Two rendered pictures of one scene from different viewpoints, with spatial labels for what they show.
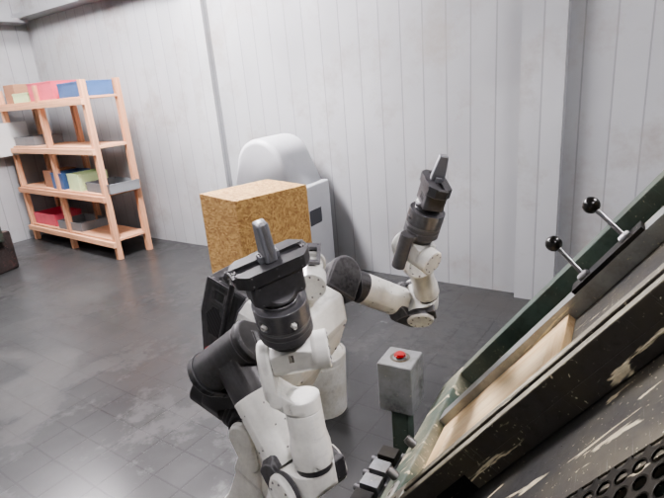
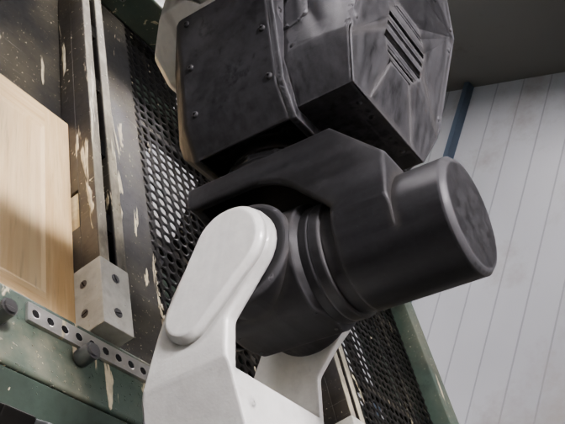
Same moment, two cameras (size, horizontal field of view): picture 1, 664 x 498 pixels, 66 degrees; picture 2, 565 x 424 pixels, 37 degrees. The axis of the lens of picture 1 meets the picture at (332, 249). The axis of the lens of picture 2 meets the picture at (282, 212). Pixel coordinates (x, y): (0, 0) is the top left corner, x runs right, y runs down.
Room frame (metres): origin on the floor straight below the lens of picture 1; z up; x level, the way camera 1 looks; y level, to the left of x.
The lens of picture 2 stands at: (1.97, 0.42, 0.71)
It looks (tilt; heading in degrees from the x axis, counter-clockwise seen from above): 21 degrees up; 194
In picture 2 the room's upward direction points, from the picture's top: 20 degrees clockwise
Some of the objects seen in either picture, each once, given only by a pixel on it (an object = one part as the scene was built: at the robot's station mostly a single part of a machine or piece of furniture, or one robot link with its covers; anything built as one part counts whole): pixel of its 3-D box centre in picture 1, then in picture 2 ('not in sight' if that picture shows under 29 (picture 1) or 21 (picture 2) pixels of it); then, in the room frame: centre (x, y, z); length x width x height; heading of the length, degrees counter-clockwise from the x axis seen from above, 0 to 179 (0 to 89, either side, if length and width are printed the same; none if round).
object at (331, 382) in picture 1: (322, 371); not in sight; (2.61, 0.12, 0.24); 0.32 x 0.30 x 0.47; 144
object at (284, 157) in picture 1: (284, 208); not in sight; (4.82, 0.43, 0.70); 0.81 x 0.64 x 1.40; 54
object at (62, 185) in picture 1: (71, 166); not in sight; (6.75, 3.30, 1.08); 2.38 x 0.63 x 2.15; 54
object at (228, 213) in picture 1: (265, 285); not in sight; (3.06, 0.45, 0.63); 0.50 x 0.42 x 1.25; 130
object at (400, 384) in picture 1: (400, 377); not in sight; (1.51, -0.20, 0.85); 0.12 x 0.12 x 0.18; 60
